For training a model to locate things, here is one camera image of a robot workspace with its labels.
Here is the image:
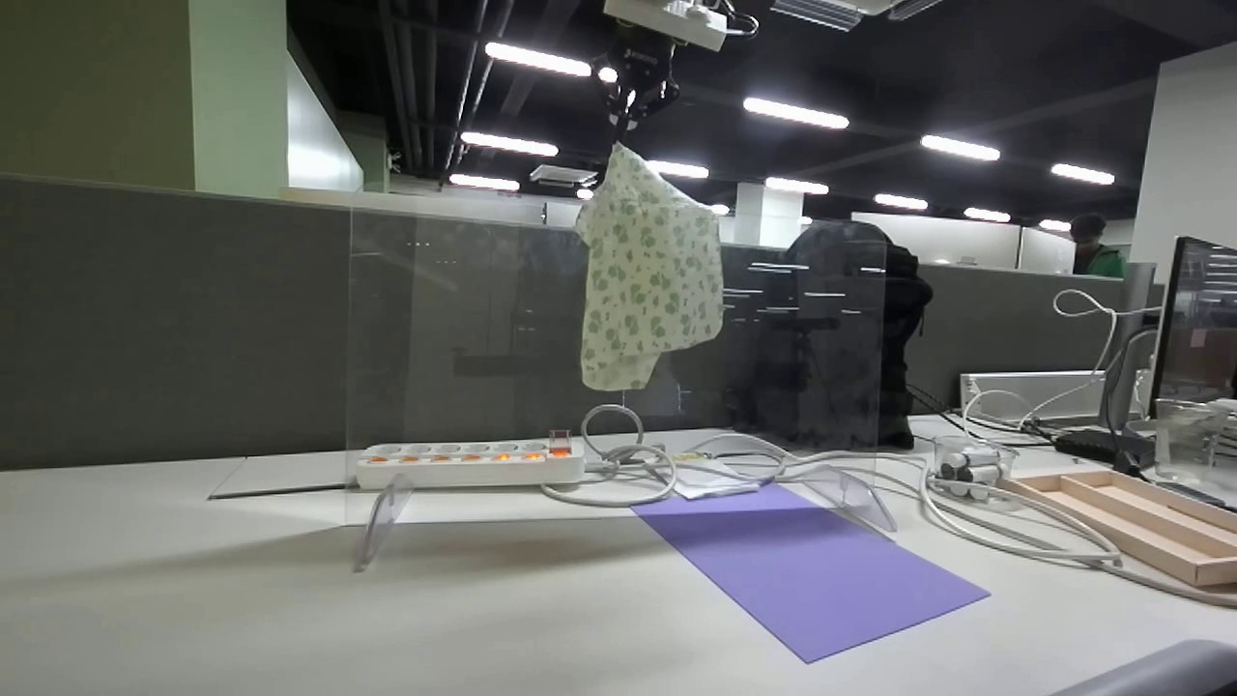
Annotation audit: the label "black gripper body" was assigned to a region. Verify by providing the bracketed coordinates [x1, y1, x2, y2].
[601, 38, 682, 137]

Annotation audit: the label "green patterned white towel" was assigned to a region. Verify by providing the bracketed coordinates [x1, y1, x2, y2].
[578, 145, 722, 392]

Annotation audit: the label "clear acrylic screen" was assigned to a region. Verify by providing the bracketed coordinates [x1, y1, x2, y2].
[204, 207, 906, 573]

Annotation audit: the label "black backpack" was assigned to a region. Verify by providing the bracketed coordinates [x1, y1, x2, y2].
[739, 222, 931, 450]

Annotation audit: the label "white power strip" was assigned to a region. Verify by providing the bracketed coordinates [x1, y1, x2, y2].
[354, 440, 583, 492]

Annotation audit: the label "white plug adapters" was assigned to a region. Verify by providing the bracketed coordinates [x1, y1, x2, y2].
[930, 445, 1008, 502]

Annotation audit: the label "purple paper sheet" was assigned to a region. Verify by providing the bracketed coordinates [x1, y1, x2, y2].
[637, 488, 988, 664]

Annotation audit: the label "black computer monitor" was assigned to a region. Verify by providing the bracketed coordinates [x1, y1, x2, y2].
[1147, 235, 1237, 405]

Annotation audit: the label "wooden tray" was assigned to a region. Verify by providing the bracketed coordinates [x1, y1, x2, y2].
[1018, 472, 1237, 588]

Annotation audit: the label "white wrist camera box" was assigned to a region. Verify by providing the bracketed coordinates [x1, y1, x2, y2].
[605, 0, 759, 52]

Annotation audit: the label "grey partition wall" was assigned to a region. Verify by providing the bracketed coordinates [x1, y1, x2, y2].
[0, 177, 1127, 467]

